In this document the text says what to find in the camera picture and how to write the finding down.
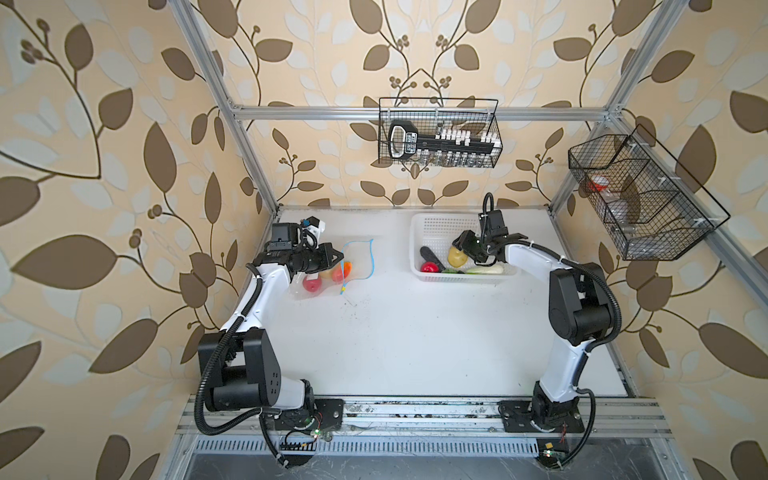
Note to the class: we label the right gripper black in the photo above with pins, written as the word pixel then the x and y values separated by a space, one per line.
pixel 464 239

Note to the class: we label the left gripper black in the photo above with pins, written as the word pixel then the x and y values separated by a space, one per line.
pixel 324 261

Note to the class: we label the red yellow toy mango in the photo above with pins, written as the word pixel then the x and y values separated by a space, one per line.
pixel 342 272

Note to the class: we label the clear zip top bag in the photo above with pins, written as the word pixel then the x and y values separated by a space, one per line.
pixel 357 265

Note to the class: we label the red toy apple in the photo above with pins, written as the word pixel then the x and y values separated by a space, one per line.
pixel 312 284

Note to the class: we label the dark toy eggplant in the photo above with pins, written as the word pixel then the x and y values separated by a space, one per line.
pixel 429 256

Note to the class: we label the red toy tomato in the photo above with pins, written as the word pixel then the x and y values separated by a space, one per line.
pixel 430 267

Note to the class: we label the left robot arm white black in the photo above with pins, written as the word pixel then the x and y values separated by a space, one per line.
pixel 241 376

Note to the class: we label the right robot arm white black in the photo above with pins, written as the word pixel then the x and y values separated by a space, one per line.
pixel 582 310

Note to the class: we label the white toy radish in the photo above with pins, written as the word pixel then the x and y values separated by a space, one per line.
pixel 496 269

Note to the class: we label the red capped clear bottle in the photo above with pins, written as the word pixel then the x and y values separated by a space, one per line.
pixel 598 188

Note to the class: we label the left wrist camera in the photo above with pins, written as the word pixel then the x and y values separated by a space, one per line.
pixel 295 237

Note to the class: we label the black wire basket back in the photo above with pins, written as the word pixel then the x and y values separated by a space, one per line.
pixel 474 114

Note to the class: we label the black wire basket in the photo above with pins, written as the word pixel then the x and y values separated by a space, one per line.
pixel 474 114
pixel 664 209

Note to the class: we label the black wire basket right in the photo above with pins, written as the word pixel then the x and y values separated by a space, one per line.
pixel 664 209

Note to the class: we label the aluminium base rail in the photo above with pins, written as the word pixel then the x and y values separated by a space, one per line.
pixel 456 427

